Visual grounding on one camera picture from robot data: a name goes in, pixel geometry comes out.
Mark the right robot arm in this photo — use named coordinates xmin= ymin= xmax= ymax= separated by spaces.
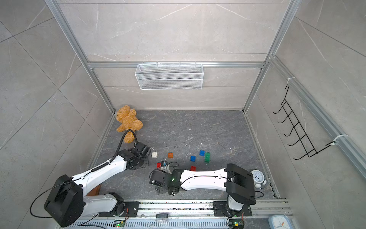
xmin=149 ymin=164 xmax=256 ymax=218

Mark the white wire mesh basket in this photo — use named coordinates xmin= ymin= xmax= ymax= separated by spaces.
xmin=135 ymin=64 xmax=204 ymax=90

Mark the white alarm clock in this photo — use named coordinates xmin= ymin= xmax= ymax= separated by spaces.
xmin=251 ymin=169 xmax=267 ymax=189

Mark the blue-rimmed clock on rail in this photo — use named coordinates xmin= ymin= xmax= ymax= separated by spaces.
xmin=268 ymin=215 xmax=293 ymax=229

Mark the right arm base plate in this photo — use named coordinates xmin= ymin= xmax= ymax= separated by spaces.
xmin=213 ymin=201 xmax=253 ymax=218

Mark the aluminium front rail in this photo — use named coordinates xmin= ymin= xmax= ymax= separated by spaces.
xmin=69 ymin=199 xmax=297 ymax=229

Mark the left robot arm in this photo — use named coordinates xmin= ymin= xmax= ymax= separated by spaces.
xmin=44 ymin=140 xmax=151 ymax=227

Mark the brown block at left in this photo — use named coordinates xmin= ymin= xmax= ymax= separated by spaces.
xmin=87 ymin=184 xmax=102 ymax=196

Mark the green lego brick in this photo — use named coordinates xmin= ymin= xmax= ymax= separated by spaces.
xmin=205 ymin=152 xmax=211 ymax=163

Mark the brown teddy bear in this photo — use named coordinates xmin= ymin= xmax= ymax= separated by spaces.
xmin=116 ymin=106 xmax=143 ymax=133

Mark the black wall hook rack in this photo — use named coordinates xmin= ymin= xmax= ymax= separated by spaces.
xmin=273 ymin=85 xmax=336 ymax=160

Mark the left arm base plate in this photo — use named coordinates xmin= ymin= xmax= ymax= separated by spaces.
xmin=98 ymin=201 xmax=140 ymax=217

